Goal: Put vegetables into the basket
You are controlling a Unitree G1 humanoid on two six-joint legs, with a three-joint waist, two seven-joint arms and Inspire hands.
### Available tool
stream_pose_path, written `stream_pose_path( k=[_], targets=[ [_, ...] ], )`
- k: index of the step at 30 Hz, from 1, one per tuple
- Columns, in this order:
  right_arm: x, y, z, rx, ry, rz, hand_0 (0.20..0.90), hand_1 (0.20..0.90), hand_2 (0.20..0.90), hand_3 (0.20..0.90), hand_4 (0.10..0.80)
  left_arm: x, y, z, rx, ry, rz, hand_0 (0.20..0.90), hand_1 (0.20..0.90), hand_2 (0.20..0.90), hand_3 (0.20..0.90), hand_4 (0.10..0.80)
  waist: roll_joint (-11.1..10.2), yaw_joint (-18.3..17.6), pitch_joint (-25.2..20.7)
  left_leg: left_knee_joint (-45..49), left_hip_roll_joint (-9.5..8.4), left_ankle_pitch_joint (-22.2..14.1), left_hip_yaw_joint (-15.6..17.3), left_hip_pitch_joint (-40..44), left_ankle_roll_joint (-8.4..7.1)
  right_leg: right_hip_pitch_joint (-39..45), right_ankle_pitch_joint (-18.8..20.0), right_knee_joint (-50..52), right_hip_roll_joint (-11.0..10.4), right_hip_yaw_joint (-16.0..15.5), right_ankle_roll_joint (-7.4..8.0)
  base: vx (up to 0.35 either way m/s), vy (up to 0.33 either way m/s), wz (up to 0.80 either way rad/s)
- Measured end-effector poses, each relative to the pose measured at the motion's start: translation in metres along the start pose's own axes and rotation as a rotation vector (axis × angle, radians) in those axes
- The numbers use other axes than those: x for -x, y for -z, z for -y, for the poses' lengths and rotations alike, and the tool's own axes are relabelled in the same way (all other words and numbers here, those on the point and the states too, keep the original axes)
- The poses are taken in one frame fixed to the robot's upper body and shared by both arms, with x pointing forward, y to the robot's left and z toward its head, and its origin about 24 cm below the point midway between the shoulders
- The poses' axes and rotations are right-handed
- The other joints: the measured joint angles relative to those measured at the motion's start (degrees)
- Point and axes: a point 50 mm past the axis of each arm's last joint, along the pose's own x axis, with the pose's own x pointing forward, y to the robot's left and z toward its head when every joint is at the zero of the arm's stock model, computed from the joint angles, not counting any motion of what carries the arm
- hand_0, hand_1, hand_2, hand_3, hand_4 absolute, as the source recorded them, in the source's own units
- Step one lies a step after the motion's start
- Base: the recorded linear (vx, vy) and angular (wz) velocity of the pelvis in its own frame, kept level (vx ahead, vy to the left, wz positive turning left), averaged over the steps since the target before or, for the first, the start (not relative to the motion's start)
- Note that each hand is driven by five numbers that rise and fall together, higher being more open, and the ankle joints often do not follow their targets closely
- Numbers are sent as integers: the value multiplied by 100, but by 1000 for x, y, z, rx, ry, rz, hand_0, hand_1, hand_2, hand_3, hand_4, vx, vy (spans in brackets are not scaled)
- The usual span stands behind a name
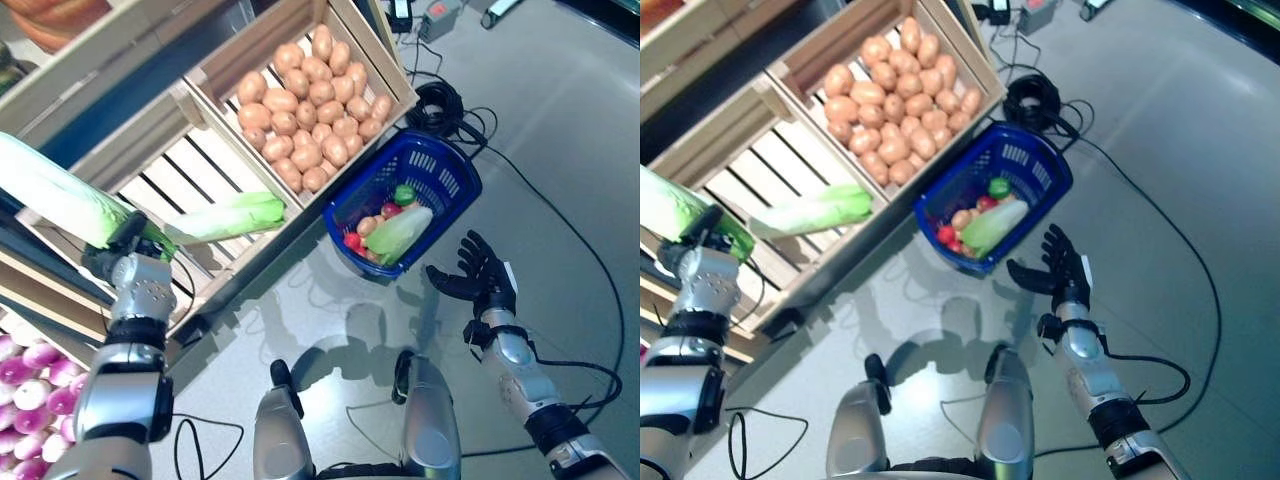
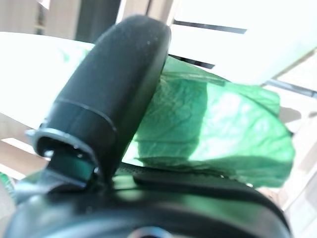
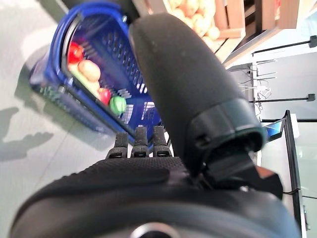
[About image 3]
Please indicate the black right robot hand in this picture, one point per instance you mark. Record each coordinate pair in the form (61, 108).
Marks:
(173, 193)

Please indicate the blue plastic shopping basket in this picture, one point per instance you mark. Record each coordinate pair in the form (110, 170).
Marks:
(119, 49)

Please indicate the green bell pepper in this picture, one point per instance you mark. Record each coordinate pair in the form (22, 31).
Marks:
(117, 104)

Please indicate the open grey laptop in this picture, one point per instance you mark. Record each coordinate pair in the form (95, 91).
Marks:
(273, 129)

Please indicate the red apple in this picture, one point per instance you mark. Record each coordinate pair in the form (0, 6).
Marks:
(74, 53)
(105, 95)

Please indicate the brown potato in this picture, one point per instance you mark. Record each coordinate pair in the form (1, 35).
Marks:
(199, 22)
(89, 70)
(213, 33)

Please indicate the wooden potato crate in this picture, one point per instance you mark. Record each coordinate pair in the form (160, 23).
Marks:
(230, 19)

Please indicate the wooden display shelf frame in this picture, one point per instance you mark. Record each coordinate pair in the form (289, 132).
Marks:
(287, 15)

